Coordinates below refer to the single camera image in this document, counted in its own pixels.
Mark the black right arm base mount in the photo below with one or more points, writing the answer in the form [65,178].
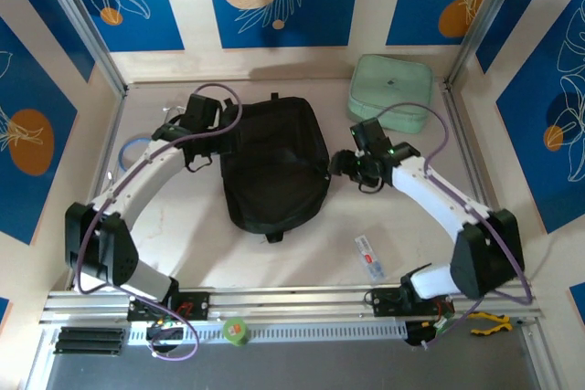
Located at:
[384,301]

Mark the black backpack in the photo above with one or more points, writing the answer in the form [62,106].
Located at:
[274,171]

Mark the black ribbed block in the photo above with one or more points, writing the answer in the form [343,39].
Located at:
[89,340]

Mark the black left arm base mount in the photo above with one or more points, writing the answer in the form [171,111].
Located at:
[196,303]

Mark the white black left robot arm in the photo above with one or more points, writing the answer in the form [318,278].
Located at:
[137,175]

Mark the mint green zip pouch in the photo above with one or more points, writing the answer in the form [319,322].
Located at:
[388,84]

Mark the aluminium table side rail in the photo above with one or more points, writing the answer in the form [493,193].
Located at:
[462,134]
[113,127]

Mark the aluminium frame post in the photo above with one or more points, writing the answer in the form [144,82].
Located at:
[87,29]
[483,20]

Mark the clear plastic stationery pack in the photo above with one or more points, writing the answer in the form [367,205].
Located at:
[371,260]

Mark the green tape roll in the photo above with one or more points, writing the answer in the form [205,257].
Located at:
[235,330]

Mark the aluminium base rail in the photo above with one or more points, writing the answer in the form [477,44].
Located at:
[283,298]

